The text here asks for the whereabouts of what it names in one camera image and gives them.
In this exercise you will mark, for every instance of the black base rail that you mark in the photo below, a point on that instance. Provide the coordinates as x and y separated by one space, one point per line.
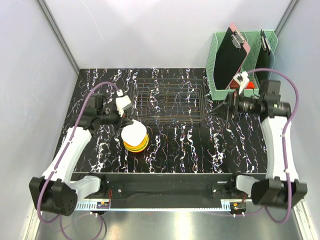
166 192

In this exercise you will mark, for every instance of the dark green clipboard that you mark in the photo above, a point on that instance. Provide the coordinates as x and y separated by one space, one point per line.
264 58

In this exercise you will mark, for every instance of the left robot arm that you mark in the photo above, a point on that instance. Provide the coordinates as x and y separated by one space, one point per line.
54 192

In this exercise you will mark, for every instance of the wire dish rack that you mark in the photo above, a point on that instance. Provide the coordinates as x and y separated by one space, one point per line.
169 100

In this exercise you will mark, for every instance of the black pink clipboard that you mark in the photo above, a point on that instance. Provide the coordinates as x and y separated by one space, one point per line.
230 57

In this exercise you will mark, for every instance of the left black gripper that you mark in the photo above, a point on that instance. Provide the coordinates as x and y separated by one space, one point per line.
123 121

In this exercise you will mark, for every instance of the white green bowl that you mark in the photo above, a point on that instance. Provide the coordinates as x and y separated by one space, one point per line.
134 134

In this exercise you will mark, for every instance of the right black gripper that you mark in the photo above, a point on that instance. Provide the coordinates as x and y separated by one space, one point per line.
232 106

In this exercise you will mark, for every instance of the green striped bowl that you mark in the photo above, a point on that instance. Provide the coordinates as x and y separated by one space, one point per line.
140 145

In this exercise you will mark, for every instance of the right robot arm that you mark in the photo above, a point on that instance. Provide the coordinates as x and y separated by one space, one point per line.
281 187

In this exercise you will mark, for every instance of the red block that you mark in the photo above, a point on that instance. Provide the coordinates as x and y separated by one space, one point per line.
250 85

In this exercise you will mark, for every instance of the white slotted cable duct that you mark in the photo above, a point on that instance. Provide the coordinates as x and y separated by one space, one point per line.
92 206

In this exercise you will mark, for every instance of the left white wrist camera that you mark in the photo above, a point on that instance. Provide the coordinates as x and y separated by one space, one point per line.
122 102

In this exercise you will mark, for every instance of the brown block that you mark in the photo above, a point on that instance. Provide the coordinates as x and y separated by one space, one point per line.
234 85

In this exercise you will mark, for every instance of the green plastic file organizer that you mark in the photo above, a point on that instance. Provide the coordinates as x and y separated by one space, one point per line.
251 62

